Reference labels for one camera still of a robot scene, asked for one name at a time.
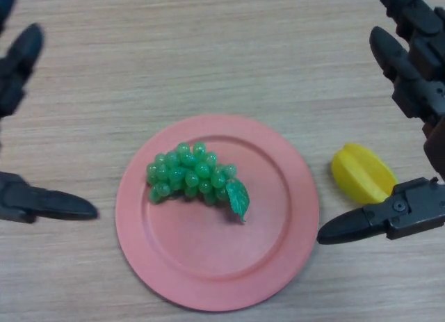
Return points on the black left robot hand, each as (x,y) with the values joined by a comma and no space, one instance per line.
(31,203)

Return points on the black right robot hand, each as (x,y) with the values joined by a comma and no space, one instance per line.
(424,82)

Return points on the green grape bunch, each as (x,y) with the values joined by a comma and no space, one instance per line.
(187,169)

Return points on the pink round plate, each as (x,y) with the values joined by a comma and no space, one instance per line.
(208,245)

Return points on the yellow starfruit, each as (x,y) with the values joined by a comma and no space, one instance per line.
(361,172)

